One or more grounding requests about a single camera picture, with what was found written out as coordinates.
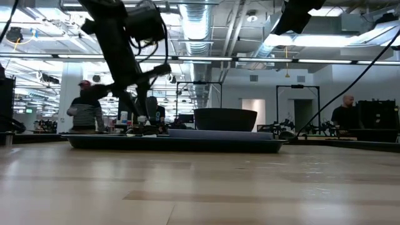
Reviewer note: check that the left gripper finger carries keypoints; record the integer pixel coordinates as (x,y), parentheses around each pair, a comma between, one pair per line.
(132,104)
(144,100)

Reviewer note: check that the black cloth napkin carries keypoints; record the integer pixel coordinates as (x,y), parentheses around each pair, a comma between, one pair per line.
(134,135)

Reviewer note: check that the black bowl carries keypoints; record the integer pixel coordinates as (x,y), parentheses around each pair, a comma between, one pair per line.
(225,120)

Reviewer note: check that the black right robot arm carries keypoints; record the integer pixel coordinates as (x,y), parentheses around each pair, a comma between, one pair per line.
(297,14)

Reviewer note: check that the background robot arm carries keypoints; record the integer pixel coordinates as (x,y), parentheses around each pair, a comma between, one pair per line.
(322,128)
(276,128)

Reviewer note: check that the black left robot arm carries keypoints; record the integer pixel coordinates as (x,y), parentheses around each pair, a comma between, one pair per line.
(109,28)

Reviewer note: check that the dark green tray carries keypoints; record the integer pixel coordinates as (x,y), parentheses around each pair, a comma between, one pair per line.
(187,146)

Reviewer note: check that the white bottle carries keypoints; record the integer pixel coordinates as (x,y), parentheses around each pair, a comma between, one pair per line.
(124,117)

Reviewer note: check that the person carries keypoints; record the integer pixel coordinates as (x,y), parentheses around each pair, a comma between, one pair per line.
(86,115)
(156,114)
(343,117)

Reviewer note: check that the ceiling strip light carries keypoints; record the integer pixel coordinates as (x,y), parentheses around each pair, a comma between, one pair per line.
(204,58)
(81,56)
(264,60)
(323,61)

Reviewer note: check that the black equipment cabinet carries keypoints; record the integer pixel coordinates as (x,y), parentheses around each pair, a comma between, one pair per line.
(7,103)
(378,118)

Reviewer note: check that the small metal cylinder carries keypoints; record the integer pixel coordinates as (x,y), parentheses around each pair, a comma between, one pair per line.
(9,138)

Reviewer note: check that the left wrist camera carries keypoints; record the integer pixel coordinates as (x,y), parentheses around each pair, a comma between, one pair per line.
(145,22)

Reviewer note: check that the black gantry frame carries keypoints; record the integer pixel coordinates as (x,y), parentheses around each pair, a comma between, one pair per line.
(297,86)
(200,82)

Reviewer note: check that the silver ceiling duct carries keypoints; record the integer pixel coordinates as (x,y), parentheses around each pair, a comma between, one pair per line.
(197,31)

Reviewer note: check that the black aluminium table frame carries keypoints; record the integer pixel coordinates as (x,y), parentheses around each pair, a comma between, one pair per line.
(359,146)

